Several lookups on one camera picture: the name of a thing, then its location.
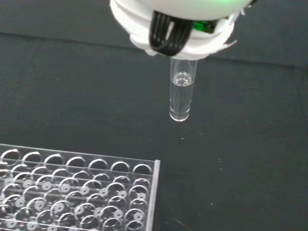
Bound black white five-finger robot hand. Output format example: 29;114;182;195
109;0;257;61

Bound clear acrylic test tube rack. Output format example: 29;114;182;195
0;143;161;231

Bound black bench cloth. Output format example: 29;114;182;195
0;0;308;231

